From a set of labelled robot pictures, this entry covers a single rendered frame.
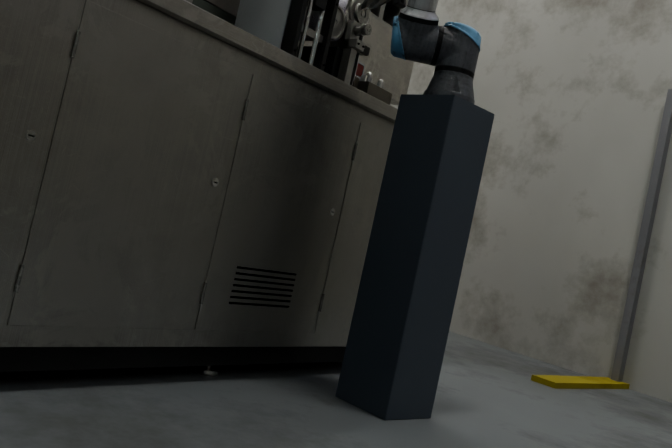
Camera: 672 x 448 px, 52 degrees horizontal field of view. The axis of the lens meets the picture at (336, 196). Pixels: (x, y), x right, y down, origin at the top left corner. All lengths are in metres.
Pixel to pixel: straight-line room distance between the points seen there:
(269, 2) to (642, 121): 2.40
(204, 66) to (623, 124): 2.89
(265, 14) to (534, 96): 2.46
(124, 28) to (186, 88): 0.21
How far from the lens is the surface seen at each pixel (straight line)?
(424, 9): 2.06
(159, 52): 1.64
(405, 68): 3.46
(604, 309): 4.03
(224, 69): 1.76
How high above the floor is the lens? 0.47
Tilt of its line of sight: 3 degrees up
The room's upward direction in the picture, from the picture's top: 12 degrees clockwise
